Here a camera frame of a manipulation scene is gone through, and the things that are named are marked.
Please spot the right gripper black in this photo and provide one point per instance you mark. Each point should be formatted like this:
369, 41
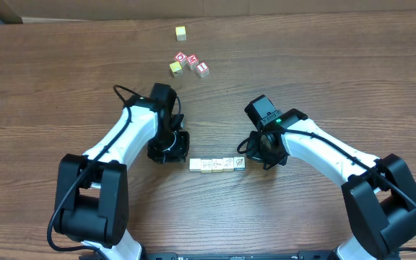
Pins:
266, 159

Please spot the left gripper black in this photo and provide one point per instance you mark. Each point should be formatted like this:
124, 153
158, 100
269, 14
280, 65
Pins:
170, 154

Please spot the wooden block star drawing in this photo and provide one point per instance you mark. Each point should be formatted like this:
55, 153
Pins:
195, 164

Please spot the wooden block blue side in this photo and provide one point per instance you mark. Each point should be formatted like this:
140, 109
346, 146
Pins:
239, 163

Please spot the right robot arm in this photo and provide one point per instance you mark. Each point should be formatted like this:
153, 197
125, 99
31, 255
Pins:
379, 193

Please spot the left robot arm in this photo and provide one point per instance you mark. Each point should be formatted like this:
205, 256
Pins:
91, 210

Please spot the yellow wooden block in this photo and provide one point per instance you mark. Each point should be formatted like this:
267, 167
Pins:
176, 68

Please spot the red block letter I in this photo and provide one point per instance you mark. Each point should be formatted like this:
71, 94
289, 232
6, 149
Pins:
202, 69

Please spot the red block letter M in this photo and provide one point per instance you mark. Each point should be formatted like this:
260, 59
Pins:
192, 61

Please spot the red block letter C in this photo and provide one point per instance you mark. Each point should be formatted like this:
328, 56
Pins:
181, 58

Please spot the yellow block far top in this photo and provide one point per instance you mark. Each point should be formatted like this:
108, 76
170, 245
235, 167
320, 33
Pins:
181, 33

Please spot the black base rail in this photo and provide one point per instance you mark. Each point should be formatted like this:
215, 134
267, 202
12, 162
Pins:
302, 255

